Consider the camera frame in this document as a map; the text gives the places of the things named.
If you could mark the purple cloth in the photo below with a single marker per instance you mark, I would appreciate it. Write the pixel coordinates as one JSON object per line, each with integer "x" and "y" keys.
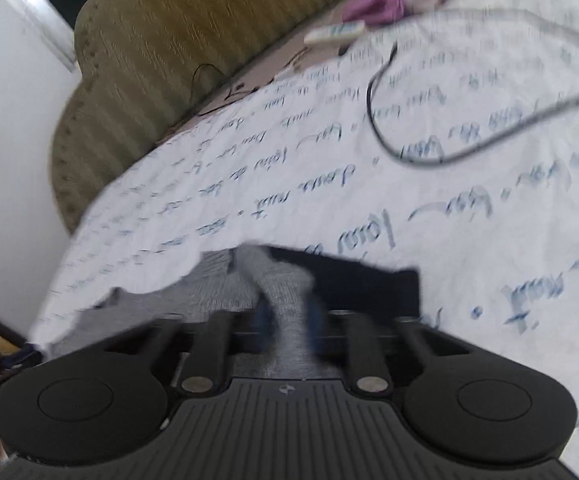
{"x": 375, "y": 12}

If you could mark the olive upholstered headboard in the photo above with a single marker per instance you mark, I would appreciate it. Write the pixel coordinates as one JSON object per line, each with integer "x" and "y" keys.
{"x": 145, "y": 65}

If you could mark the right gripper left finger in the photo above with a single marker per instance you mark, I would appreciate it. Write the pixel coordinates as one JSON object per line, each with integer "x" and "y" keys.
{"x": 207, "y": 368}

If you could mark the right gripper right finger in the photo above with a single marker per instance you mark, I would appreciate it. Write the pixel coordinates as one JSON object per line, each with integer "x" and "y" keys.
{"x": 350, "y": 347}

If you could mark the grey navy knit sweater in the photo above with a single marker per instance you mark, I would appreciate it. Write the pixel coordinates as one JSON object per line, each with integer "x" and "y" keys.
{"x": 297, "y": 288}

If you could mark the white script-print bed quilt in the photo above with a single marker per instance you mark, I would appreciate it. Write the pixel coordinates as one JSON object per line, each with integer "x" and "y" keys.
{"x": 448, "y": 142}

